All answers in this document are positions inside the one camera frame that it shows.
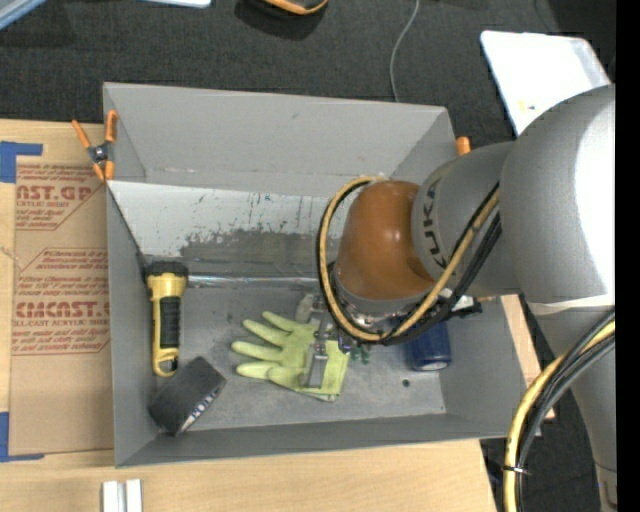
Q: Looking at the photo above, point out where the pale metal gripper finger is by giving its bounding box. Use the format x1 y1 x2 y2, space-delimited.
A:
295 293 327 332
302 330 333 390

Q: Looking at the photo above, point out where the blue can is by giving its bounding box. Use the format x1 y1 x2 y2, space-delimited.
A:
403 319 454 373

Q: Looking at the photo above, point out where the black cylinder on white bracket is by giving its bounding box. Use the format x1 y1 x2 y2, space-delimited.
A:
448 293 484 319

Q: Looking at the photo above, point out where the yellow-green rubber glove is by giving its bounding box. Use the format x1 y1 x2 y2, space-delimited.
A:
230 310 351 403

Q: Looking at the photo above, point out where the yellow and black flashlight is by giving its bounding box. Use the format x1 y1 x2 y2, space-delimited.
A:
144 260 190 379

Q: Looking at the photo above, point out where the black tape roll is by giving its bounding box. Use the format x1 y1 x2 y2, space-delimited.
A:
147 355 228 437

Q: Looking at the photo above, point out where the brown cardboard board, red print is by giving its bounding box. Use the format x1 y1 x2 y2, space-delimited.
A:
0 118 117 462

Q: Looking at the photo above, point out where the grey metal bin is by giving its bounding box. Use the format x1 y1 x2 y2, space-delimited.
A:
102 82 529 469

